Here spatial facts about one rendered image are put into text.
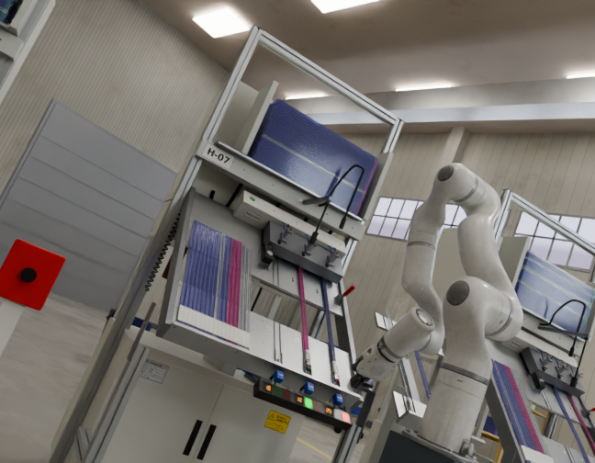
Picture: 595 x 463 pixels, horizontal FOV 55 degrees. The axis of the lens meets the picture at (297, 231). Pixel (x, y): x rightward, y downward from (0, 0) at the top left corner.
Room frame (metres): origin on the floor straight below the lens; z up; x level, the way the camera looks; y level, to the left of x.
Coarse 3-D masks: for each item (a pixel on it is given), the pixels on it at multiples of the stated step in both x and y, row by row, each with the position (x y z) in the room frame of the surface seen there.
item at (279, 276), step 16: (192, 208) 2.04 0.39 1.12; (208, 208) 2.09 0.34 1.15; (224, 208) 2.15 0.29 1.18; (192, 224) 1.98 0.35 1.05; (208, 224) 2.03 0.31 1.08; (224, 224) 2.08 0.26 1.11; (240, 224) 2.14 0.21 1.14; (240, 240) 2.08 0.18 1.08; (256, 240) 2.14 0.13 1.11; (256, 256) 2.07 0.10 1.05; (256, 272) 2.01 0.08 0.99; (272, 272) 2.06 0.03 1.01; (288, 272) 2.12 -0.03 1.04; (304, 272) 2.18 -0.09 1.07; (288, 288) 2.05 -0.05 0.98; (304, 288) 2.11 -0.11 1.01; (320, 288) 2.17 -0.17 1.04; (336, 288) 2.23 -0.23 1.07; (320, 304) 2.10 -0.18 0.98
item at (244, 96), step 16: (240, 96) 2.23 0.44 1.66; (208, 112) 2.44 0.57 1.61; (240, 112) 2.24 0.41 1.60; (224, 128) 2.23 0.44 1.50; (240, 128) 2.25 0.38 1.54; (192, 144) 2.48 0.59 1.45; (176, 176) 2.49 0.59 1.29; (208, 176) 2.24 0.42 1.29; (224, 176) 2.26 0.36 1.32; (208, 192) 2.25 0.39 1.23; (224, 192) 2.27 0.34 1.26; (240, 192) 2.29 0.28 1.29; (256, 192) 2.32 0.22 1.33; (144, 256) 2.48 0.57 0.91; (160, 256) 2.23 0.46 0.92; (128, 288) 2.48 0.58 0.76; (144, 288) 2.23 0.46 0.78; (272, 288) 2.57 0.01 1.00; (272, 304) 2.73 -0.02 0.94; (272, 320) 2.73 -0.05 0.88
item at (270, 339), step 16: (176, 304) 1.70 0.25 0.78; (256, 320) 1.85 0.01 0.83; (256, 336) 1.80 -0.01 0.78; (272, 336) 1.84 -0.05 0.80; (288, 336) 1.89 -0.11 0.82; (256, 352) 1.76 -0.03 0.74; (272, 352) 1.80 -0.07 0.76; (288, 352) 1.84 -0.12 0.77; (320, 352) 1.93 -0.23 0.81; (336, 352) 1.98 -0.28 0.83; (304, 368) 1.83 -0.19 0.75; (320, 368) 1.88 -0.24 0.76; (336, 384) 1.87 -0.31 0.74
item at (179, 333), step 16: (176, 336) 1.65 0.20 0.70; (192, 336) 1.65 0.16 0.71; (208, 336) 1.66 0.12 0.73; (208, 352) 1.70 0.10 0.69; (224, 352) 1.70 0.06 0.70; (240, 352) 1.70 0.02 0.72; (256, 368) 1.76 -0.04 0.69; (272, 368) 1.76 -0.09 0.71; (288, 368) 1.76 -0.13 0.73; (288, 384) 1.81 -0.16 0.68; (304, 384) 1.81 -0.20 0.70; (320, 384) 1.81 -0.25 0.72; (352, 400) 1.87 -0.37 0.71
